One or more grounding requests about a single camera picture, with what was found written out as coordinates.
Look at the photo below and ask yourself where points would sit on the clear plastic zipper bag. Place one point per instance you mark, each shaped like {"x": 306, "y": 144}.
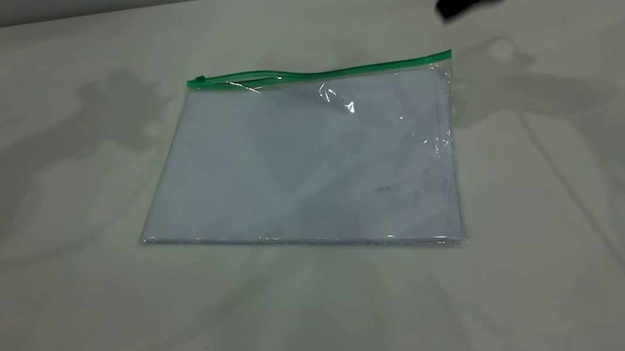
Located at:
{"x": 311, "y": 164}

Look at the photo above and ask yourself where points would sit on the green zipper slider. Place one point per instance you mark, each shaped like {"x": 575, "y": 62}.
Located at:
{"x": 197, "y": 81}

